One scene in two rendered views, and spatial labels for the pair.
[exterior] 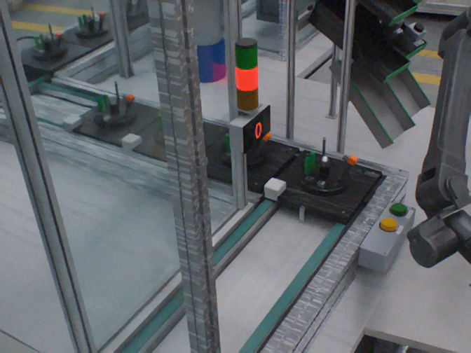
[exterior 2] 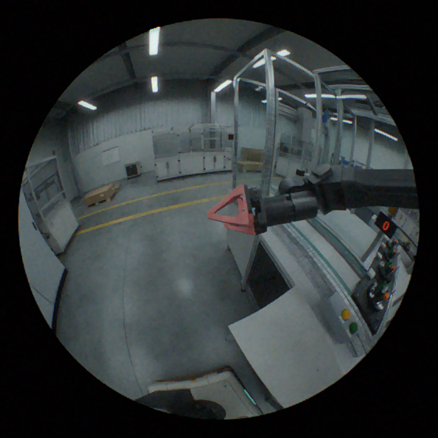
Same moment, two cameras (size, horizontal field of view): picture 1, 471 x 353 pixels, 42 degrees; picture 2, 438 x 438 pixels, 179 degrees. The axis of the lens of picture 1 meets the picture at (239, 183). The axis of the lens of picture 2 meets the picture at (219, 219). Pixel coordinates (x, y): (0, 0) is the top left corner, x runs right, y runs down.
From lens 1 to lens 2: 1.19 m
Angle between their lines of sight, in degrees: 98
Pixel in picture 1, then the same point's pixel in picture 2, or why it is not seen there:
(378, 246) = (334, 298)
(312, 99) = not seen: outside the picture
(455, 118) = (394, 172)
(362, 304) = (307, 292)
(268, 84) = not seen: outside the picture
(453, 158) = (351, 171)
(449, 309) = (282, 330)
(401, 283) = (310, 320)
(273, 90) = not seen: outside the picture
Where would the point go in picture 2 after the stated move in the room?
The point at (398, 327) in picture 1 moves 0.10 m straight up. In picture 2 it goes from (288, 298) to (299, 286)
